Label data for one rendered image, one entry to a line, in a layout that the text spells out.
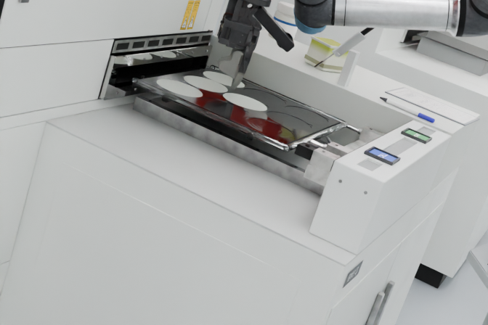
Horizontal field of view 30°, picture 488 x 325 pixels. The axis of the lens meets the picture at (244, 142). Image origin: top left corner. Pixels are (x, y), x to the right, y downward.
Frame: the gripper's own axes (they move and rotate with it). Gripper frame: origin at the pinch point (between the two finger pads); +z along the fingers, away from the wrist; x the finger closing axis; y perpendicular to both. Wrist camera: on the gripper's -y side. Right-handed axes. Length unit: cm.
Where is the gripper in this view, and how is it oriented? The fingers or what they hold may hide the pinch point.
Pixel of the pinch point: (237, 84)
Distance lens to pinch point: 202.0
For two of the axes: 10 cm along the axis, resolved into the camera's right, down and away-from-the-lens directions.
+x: 0.6, 3.2, -9.5
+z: -3.0, 9.1, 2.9
